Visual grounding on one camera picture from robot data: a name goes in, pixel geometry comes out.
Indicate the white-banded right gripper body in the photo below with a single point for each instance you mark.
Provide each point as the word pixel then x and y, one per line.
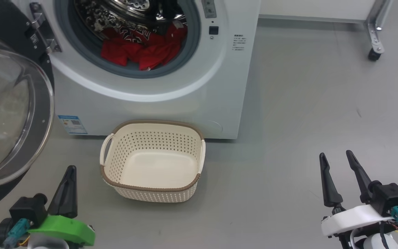
pixel 354 218

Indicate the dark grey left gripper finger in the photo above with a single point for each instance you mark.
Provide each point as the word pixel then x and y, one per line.
pixel 59 200
pixel 73 200

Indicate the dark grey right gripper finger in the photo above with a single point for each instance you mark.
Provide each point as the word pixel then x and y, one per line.
pixel 361 176
pixel 330 190

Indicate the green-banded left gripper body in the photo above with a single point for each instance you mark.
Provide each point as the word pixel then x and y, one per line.
pixel 64 230

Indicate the black round glass washer door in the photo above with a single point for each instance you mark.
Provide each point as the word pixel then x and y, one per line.
pixel 12 114

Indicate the red shorts white stripe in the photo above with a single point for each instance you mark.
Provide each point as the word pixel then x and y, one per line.
pixel 150 55

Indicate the cream perforated laundry basket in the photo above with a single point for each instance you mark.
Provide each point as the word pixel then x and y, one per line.
pixel 157 166

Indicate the white washing machine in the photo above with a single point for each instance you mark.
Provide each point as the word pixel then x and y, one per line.
pixel 150 107

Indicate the grey rubber door gasket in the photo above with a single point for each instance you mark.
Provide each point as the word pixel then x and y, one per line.
pixel 143 73

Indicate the metal door hinge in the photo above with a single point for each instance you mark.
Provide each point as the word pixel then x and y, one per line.
pixel 43 27

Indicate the black square door lock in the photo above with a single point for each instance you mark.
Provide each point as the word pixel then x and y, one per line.
pixel 213 30

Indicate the blue white energy label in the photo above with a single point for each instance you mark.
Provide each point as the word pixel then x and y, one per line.
pixel 73 124

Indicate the stainless steel washer drum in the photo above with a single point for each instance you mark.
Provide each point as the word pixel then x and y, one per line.
pixel 123 10

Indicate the grey warning sticker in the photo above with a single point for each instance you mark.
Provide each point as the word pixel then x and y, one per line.
pixel 208 8

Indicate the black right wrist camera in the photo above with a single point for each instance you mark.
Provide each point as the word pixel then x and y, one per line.
pixel 389 197

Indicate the metal frame leg with caster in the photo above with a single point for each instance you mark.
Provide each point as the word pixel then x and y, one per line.
pixel 375 38

